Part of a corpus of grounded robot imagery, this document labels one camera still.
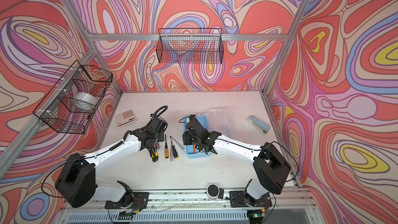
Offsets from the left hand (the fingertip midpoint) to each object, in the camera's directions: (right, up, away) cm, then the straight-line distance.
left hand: (160, 131), depth 88 cm
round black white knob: (+29, -26, -15) cm, 42 cm away
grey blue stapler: (+60, +3, +9) cm, 61 cm away
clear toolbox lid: (+37, +6, +5) cm, 38 cm away
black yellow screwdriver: (+8, -12, +1) cm, 14 cm away
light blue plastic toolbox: (+16, -10, +1) cm, 19 cm away
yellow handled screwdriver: (+3, -11, +1) cm, 12 cm away
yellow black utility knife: (-3, -15, -1) cm, 15 cm away
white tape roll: (-30, +17, -18) cm, 39 cm away
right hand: (+15, -4, -4) cm, 16 cm away
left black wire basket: (-42, +13, -11) cm, 45 cm away
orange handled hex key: (+20, -5, -17) cm, 27 cm away
